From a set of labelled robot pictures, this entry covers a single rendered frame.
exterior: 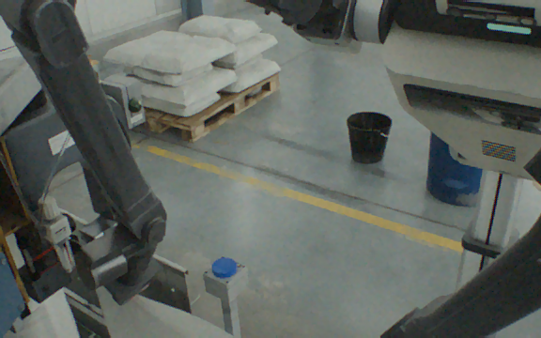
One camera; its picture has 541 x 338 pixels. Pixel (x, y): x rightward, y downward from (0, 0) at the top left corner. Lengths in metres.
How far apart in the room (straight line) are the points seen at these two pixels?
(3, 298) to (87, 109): 0.24
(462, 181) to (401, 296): 0.84
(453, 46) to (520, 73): 0.11
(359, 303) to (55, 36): 2.02
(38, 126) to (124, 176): 0.25
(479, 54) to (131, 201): 0.55
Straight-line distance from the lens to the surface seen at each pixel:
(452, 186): 2.99
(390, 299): 2.40
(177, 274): 1.46
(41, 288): 1.02
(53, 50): 0.52
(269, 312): 2.32
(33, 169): 0.93
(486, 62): 0.82
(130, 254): 0.82
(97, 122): 0.63
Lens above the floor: 1.66
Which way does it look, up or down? 30 degrees down
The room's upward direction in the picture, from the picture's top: 3 degrees counter-clockwise
